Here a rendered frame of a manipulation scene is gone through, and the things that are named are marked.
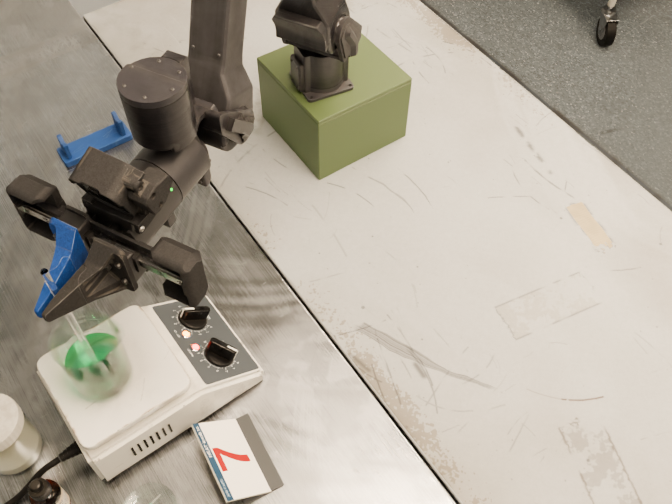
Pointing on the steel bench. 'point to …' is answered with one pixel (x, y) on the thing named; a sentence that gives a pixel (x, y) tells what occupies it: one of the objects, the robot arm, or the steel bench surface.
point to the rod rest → (72, 153)
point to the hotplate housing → (175, 422)
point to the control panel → (169, 315)
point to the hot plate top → (177, 381)
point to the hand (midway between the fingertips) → (68, 284)
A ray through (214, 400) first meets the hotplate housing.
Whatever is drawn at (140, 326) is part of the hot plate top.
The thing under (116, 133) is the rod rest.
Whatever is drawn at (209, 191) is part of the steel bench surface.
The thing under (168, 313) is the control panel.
